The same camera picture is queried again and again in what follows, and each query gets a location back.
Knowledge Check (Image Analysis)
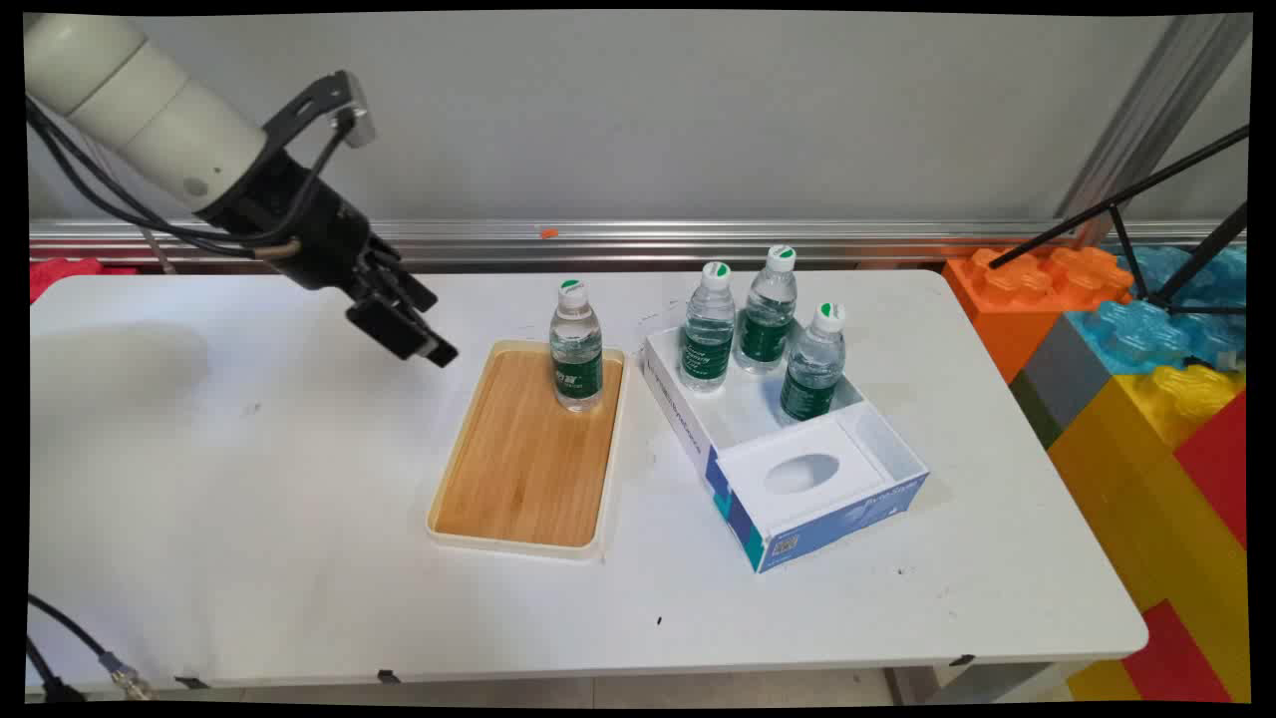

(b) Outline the grey table leg frame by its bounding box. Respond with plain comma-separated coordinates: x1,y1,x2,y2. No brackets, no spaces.
885,662,1098,705

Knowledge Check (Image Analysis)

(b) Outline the slanted aluminium post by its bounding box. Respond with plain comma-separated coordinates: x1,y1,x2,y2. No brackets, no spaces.
1055,14,1253,246

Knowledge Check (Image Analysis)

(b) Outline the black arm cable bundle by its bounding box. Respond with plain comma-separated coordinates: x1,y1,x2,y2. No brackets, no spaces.
25,98,355,262

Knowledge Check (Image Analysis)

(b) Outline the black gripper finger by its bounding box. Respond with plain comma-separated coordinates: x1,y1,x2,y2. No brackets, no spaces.
369,234,440,313
345,288,461,369

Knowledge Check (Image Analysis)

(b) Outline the red giant building block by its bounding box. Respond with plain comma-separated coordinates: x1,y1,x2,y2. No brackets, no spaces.
1120,598,1234,704
1174,392,1248,549

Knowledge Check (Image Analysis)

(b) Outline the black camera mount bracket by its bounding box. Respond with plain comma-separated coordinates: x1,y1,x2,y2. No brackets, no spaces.
261,70,362,161

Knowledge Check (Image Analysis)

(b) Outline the green label water bottle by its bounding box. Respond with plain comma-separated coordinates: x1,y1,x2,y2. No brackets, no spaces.
679,261,737,393
549,279,604,413
736,245,798,375
780,302,847,425

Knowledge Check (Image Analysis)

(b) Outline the horizontal aluminium rail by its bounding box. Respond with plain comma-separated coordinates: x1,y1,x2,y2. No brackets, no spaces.
29,218,1247,266

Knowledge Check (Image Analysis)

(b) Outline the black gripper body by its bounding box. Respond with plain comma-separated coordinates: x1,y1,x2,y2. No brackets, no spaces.
199,150,402,292

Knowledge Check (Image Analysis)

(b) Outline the black tripod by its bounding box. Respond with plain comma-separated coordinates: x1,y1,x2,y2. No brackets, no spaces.
987,124,1251,316

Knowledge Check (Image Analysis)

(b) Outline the yellow giant building block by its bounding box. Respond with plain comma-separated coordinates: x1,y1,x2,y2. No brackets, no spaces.
1047,364,1252,703

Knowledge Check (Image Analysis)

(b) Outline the orange giant building block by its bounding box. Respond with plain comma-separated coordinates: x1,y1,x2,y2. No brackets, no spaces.
942,246,1135,385

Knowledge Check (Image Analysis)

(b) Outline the red cloth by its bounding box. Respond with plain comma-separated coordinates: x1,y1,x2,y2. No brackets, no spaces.
29,257,137,305

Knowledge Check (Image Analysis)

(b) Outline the wooden tray with cream rim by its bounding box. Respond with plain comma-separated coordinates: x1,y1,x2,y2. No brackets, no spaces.
426,340,627,559

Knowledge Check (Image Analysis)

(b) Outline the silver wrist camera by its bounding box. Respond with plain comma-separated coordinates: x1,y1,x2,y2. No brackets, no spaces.
343,99,379,150

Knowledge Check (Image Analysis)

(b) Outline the white and blue cardboard box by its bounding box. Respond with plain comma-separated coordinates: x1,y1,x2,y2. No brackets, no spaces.
638,309,930,574

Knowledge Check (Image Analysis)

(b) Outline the grey giant building block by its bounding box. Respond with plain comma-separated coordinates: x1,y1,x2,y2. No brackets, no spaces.
1009,314,1114,450

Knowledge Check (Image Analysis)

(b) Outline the blue giant building block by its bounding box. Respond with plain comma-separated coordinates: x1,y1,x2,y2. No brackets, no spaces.
1065,244,1248,376

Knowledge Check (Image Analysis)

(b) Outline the cable with metal connector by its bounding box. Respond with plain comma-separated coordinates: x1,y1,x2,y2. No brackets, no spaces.
25,593,157,701

